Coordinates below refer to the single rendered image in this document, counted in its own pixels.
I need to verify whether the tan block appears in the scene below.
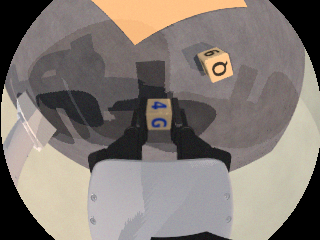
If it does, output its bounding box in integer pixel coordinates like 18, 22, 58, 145
198, 47, 233, 82
146, 99, 172, 130

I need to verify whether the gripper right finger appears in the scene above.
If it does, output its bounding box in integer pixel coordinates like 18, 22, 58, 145
170, 98, 231, 172

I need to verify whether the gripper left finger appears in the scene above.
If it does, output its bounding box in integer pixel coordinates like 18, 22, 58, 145
88, 98, 148, 173

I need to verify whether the orange flat mat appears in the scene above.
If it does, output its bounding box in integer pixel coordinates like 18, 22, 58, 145
92, 0, 247, 45

